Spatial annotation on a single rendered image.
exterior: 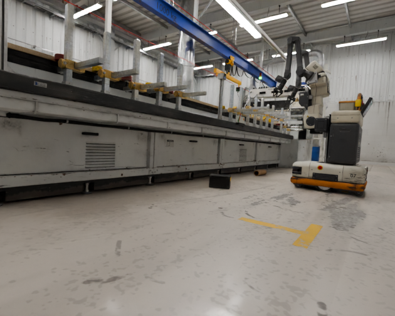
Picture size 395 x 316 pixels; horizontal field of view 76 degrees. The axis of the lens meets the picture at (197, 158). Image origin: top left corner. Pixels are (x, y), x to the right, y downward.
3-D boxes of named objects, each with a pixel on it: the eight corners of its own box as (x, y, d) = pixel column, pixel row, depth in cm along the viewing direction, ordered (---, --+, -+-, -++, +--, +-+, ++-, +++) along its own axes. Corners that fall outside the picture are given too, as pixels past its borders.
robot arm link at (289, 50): (292, 36, 272) (294, 40, 281) (286, 37, 275) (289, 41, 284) (288, 76, 275) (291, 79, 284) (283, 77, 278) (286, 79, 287)
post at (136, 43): (138, 106, 188) (140, 39, 185) (134, 105, 185) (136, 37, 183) (135, 106, 190) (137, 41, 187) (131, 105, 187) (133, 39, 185)
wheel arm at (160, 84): (167, 88, 176) (167, 81, 176) (163, 87, 174) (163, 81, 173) (126, 93, 201) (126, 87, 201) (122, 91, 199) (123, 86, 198)
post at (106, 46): (108, 106, 168) (111, 32, 165) (104, 105, 165) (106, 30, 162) (105, 106, 170) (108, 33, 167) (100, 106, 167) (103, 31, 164)
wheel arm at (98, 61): (104, 66, 136) (104, 57, 135) (98, 64, 133) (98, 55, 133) (62, 74, 160) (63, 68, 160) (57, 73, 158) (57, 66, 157)
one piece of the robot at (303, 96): (316, 110, 296) (318, 91, 295) (311, 106, 274) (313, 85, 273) (302, 110, 305) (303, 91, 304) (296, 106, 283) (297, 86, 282)
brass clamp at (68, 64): (85, 73, 152) (85, 64, 151) (63, 66, 141) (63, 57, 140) (79, 74, 155) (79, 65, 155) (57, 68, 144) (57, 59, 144)
